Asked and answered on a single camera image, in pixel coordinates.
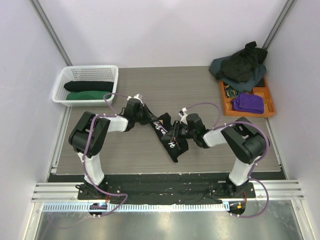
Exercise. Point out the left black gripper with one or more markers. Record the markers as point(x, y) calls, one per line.
point(148, 116)

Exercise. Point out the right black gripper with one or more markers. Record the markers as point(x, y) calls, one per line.
point(175, 130)

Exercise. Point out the black t shirt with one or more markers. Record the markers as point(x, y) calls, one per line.
point(162, 125)
point(81, 86)

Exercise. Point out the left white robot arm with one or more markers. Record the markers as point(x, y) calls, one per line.
point(88, 137)

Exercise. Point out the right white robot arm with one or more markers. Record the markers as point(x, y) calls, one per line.
point(246, 142)

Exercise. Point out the blue yellow patterned cloth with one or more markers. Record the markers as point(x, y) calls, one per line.
point(229, 92)

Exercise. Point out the rolled green t shirt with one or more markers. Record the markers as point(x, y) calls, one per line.
point(86, 95)

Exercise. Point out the white plastic basket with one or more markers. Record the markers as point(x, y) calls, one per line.
point(103, 73)

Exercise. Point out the purple folded cloth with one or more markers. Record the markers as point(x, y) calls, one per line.
point(248, 103)

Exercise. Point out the rolled black t shirt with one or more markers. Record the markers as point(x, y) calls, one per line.
point(81, 86)

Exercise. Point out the grey blue shirt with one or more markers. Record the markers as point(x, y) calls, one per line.
point(256, 76)

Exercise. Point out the dark green crumpled shirt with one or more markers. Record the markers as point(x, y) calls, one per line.
point(239, 66)

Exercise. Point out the orange compartment tray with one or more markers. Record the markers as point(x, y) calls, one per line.
point(262, 91)

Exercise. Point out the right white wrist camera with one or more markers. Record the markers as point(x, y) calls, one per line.
point(183, 115)

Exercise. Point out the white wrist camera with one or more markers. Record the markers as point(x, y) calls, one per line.
point(183, 115)
point(137, 97)

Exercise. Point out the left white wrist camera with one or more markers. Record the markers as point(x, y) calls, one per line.
point(137, 97)

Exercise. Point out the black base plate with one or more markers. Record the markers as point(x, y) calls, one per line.
point(152, 189)

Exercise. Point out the left aluminium corner post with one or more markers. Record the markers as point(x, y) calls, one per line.
point(51, 31)

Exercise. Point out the aluminium corner post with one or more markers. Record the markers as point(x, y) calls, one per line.
point(51, 31)
point(280, 20)

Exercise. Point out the white slotted cable duct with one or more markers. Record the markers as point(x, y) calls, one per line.
point(126, 208)

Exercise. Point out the right aluminium corner post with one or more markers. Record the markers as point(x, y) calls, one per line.
point(280, 20)

